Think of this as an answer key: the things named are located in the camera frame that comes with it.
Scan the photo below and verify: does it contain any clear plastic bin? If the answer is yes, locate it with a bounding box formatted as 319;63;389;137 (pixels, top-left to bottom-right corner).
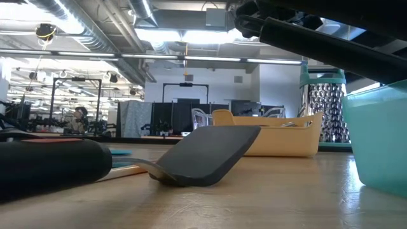
191;106;286;130

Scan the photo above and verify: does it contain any black rack frame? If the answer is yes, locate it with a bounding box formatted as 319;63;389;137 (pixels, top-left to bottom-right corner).
49;77;102;134

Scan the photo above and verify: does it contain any yellow black ceiling reel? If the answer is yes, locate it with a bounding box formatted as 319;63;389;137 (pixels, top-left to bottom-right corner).
34;24;58;42

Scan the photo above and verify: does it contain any grey fabric partition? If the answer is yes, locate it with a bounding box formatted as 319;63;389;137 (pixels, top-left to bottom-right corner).
116;100;153;138

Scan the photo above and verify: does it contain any orange plastic bin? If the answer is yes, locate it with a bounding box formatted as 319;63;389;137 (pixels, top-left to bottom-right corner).
212;109;324;158

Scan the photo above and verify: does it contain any person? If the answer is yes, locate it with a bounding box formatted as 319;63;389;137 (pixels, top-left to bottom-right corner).
68;106;89;134

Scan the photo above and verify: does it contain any silver ceiling duct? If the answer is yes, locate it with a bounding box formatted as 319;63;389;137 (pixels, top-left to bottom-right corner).
28;0;147;87

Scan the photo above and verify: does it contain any steel box grater teal handle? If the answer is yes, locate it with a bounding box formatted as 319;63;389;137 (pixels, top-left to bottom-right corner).
298;62;352;152

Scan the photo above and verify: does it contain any orange-tipped white peeler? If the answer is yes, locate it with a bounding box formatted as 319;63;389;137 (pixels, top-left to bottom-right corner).
97;165;147;183

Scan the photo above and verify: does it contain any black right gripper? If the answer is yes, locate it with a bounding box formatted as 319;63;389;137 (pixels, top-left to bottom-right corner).
235;0;322;32

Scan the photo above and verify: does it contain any black aluminium table frame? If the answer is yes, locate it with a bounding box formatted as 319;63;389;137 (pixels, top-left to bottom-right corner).
92;135;191;143

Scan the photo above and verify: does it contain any black solid turner red button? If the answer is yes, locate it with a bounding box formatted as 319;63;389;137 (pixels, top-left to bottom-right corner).
0;124;261;204

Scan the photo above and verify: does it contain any teal plastic bin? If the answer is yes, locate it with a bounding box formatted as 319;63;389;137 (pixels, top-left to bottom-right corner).
341;79;407;198

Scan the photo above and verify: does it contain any black gantry frame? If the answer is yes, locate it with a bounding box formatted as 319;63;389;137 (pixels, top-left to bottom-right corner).
162;82;210;104

